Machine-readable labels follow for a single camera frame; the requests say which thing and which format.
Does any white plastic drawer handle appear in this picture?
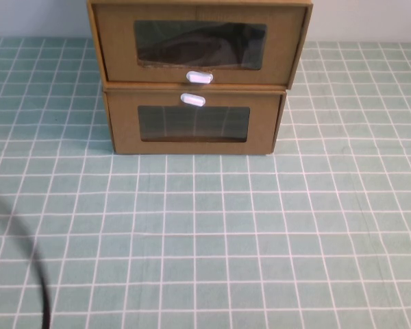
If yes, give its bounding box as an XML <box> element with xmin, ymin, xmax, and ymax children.
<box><xmin>185</xmin><ymin>70</ymin><xmax>214</xmax><ymax>84</ymax></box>
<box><xmin>179</xmin><ymin>92</ymin><xmax>207</xmax><ymax>108</ymax></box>

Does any brown cardboard drawer with window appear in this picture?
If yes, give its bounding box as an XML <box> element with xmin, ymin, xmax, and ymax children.
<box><xmin>93</xmin><ymin>4</ymin><xmax>308</xmax><ymax>84</ymax></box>
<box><xmin>106</xmin><ymin>91</ymin><xmax>282</xmax><ymax>154</ymax></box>

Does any black cable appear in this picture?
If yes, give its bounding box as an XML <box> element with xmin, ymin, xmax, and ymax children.
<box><xmin>0</xmin><ymin>191</ymin><xmax>54</xmax><ymax>329</ymax></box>

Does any green white checked tablecloth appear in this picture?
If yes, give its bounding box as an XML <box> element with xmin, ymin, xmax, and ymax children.
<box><xmin>0</xmin><ymin>36</ymin><xmax>411</xmax><ymax>329</ymax></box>

